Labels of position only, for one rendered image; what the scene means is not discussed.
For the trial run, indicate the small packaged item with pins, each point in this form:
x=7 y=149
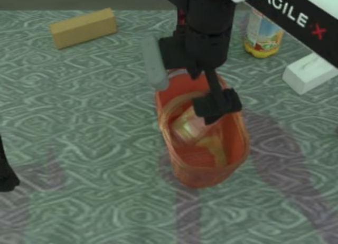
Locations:
x=188 y=130

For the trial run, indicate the orange plastic basket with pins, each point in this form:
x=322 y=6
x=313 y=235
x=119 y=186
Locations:
x=211 y=154

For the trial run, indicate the green patterned tablecloth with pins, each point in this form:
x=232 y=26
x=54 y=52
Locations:
x=79 y=138

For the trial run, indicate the yellow juice bottle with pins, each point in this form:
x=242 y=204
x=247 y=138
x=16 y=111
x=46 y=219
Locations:
x=261 y=35

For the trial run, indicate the white rectangular block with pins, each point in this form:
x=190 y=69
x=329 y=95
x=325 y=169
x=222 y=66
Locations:
x=309 y=72

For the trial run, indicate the tan rectangular block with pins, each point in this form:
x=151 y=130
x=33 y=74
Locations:
x=84 y=28

